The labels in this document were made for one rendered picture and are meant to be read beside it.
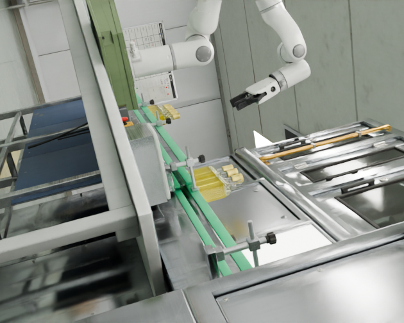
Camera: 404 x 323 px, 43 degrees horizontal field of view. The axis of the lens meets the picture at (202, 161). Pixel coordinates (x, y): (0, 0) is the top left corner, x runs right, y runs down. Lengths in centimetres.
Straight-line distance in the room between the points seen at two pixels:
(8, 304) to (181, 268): 73
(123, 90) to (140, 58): 13
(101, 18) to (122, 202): 71
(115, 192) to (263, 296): 56
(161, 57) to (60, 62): 587
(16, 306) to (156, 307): 95
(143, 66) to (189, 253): 74
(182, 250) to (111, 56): 68
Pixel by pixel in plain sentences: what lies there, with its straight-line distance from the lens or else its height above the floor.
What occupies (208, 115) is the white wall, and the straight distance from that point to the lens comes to 810.
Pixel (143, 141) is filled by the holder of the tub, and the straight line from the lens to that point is 151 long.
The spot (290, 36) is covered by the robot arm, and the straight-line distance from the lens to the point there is 180.
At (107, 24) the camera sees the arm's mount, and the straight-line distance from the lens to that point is 173.
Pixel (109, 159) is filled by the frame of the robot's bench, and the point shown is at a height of 69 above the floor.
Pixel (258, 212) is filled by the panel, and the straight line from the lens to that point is 195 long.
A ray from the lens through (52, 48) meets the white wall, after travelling 765.
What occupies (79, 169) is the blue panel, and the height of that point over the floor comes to 57.
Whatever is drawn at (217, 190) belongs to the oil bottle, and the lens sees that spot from 185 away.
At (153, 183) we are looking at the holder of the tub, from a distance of 156.
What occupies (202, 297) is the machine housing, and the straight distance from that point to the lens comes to 93.
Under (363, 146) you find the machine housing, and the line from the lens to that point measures 257.
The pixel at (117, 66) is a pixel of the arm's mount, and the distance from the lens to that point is 173.
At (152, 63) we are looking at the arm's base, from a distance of 184.
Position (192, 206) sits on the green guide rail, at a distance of 170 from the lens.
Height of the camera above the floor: 67
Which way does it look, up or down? 11 degrees up
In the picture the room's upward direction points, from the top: 75 degrees clockwise
